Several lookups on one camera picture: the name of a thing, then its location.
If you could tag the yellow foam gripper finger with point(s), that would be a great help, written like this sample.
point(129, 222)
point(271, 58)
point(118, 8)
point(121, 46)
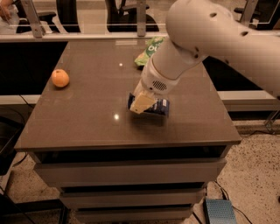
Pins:
point(141, 102)

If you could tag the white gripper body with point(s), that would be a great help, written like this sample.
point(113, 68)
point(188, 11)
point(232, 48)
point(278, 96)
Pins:
point(153, 79)

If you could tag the blue rxbar blueberry wrapper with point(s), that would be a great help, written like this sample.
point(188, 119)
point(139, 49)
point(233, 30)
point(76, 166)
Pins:
point(161, 107)

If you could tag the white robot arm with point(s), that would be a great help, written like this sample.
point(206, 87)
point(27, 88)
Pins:
point(200, 28)

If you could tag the green snack bag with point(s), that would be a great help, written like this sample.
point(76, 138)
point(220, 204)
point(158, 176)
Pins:
point(151, 47)

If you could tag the black office chair middle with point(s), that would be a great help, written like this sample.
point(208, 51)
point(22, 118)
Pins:
point(121, 19)

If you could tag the black office chair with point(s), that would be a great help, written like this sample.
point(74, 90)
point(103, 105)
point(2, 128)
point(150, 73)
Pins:
point(121, 19)
point(66, 11)
point(266, 15)

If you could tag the grey drawer cabinet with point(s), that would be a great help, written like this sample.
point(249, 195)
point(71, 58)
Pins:
point(110, 164)

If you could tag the orange fruit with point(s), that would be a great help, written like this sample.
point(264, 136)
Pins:
point(60, 78)

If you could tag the black office chair left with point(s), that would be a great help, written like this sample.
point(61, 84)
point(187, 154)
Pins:
point(66, 11)

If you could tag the black office chair right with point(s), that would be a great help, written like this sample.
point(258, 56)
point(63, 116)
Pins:
point(266, 15)

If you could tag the metal railing post middle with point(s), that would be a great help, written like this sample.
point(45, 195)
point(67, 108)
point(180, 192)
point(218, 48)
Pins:
point(141, 17)

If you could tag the metal railing post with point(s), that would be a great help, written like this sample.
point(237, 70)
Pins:
point(248, 12)
point(141, 17)
point(37, 29)

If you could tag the metal railing post left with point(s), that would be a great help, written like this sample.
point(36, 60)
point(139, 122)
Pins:
point(37, 29)

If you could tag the metal railing post right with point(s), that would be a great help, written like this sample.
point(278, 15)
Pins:
point(248, 12)

